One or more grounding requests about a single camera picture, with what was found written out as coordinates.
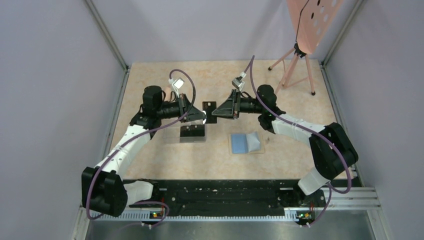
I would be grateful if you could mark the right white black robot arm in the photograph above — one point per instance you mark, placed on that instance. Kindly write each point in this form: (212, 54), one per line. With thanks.
(331, 148)

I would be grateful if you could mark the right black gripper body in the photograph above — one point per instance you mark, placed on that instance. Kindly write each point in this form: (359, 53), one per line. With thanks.
(247, 105)

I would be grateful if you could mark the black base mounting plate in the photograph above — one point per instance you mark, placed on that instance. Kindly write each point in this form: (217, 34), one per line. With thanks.
(233, 198)

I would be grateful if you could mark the aluminium frame rail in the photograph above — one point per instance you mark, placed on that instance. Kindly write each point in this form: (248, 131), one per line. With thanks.
(358, 199)

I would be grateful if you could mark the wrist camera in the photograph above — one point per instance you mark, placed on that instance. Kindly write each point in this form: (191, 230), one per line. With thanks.
(238, 82)
(175, 85)

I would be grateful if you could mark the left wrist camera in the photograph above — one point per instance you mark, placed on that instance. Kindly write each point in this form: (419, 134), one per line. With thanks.
(175, 85)

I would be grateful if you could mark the beige wooden cylinder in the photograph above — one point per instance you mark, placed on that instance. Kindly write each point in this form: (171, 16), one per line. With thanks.
(169, 95)

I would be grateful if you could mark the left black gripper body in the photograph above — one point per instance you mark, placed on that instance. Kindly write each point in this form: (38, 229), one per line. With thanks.
(171, 110)

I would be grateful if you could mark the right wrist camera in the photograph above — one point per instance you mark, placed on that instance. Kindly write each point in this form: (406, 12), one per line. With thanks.
(238, 82)

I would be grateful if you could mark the pink tripod music stand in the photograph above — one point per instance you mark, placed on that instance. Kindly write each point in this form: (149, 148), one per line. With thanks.
(311, 20)

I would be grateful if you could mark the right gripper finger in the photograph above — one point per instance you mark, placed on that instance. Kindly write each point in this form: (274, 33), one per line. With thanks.
(228, 107)
(228, 116)

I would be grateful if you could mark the clear plastic card box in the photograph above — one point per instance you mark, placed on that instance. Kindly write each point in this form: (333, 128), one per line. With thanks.
(171, 136)

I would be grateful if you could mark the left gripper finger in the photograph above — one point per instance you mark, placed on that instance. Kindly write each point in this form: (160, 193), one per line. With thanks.
(193, 120)
(190, 111)

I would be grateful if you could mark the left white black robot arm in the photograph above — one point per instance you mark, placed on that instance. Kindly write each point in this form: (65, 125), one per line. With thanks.
(102, 187)

